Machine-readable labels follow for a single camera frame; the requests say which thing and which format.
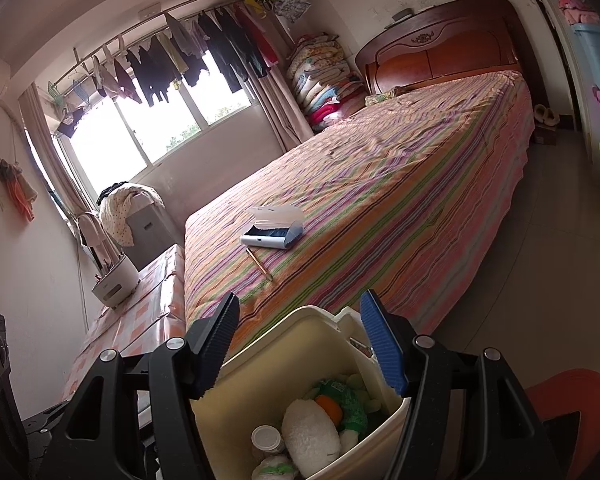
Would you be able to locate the grey washing machine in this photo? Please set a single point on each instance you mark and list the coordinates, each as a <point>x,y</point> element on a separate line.
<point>150,235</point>

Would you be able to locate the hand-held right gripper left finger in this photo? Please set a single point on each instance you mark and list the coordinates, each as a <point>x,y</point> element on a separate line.
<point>215,345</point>

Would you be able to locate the beige hanging cloth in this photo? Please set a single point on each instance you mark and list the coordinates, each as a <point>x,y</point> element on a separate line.
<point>97,235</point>

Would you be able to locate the brown wooden headboard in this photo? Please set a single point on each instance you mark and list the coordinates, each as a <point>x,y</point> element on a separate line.
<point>455,55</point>

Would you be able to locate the cream plastic bin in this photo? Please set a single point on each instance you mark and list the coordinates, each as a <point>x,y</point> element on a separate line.
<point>260,375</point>

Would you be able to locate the window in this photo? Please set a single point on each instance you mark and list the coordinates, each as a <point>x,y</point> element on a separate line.
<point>125,135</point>

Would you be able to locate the blue and white lint brush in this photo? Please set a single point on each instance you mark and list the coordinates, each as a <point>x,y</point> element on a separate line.
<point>270,240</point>

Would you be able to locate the orange peel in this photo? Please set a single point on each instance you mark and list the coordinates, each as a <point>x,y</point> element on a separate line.
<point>330,407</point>

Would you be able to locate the pink folded cloth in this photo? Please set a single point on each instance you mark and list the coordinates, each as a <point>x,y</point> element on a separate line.
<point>580,7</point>

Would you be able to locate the bed with striped sheet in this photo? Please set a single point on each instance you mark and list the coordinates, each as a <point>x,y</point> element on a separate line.
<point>380,185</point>

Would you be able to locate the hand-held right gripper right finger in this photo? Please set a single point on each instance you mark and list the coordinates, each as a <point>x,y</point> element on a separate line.
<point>380,340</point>

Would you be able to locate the metal clothes rail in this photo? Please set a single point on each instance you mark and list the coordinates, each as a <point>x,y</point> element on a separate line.
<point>130,34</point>

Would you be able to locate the white fluffy slipper black bow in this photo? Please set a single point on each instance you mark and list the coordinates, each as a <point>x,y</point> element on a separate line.
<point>307,435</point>

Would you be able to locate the floral folded cloth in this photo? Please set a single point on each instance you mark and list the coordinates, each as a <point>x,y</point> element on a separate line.
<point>382,97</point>

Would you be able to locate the printed cylindrical bottle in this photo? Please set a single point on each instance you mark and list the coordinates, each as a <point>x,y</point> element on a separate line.
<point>266,437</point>

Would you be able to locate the white polka-dot cloth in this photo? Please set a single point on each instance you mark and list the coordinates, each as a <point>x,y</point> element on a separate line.
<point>117,215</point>

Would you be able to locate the orange hanging cloth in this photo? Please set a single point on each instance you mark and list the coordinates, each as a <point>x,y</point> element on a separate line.
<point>22,195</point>

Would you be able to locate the small brown box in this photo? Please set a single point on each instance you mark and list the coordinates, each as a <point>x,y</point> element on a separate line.
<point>546,135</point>

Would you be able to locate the small grey object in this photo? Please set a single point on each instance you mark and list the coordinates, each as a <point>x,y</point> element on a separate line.
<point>405,14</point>

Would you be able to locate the blue storage box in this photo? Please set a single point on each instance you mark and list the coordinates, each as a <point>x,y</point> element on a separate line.
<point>597,57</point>

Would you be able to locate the dark cloth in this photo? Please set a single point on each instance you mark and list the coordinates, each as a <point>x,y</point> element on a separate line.
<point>111,191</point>

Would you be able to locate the green plush toy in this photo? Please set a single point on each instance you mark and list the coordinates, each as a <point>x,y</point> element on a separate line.
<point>352,405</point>

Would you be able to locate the stack of folded quilts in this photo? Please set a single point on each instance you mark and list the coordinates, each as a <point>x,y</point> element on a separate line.
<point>320,85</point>

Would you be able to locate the beige curtain beside wall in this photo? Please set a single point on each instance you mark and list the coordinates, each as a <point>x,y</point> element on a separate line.
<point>50,150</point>

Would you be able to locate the beige curtain beside quilts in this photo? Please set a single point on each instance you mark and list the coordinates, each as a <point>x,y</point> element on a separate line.
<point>280,110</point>

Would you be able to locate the beige slippers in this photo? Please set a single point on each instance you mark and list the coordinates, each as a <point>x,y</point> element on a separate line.
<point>546,115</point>

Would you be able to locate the green plastic bag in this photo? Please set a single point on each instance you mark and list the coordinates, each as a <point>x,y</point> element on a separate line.
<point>275,470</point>

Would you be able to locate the row of hanging clothes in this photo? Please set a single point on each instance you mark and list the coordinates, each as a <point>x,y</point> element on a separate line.
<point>220,45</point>

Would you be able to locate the white desktop pen organizer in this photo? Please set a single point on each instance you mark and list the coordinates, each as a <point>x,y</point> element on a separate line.
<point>115,285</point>

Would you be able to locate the red plastic stool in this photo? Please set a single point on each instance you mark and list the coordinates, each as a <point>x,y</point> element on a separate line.
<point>580,390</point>

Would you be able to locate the yellow pen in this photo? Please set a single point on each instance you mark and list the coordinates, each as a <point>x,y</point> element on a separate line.
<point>258,263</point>

